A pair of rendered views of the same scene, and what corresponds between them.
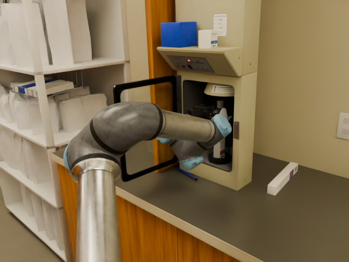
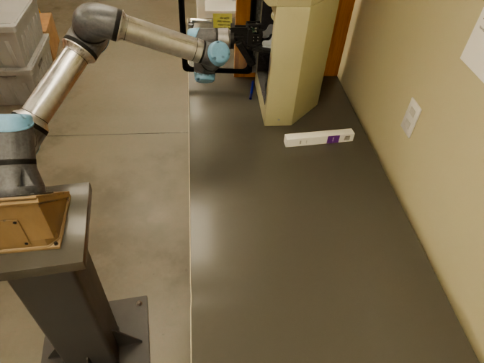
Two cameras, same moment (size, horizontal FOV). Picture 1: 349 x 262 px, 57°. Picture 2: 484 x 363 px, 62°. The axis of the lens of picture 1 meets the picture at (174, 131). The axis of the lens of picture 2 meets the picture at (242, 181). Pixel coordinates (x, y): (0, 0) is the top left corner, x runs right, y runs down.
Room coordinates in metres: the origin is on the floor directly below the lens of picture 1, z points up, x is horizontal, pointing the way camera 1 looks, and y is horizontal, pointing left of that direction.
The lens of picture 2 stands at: (0.10, -0.99, 1.92)
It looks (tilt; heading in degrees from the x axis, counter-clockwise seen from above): 45 degrees down; 38
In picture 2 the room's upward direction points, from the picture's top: 4 degrees clockwise
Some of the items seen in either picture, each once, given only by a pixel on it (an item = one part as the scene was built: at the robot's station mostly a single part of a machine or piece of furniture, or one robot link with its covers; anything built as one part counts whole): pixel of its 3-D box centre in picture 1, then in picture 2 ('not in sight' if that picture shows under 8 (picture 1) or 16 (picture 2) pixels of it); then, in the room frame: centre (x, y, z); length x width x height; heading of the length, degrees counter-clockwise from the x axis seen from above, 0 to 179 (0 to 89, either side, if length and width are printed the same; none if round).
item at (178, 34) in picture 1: (178, 34); not in sight; (1.29, -0.03, 1.56); 0.10 x 0.10 x 0.09; 46
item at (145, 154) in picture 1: (149, 127); (217, 28); (1.26, 0.10, 1.19); 0.30 x 0.01 x 0.40; 131
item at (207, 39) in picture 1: (207, 38); not in sight; (1.19, -0.13, 1.54); 0.05 x 0.05 x 0.06; 55
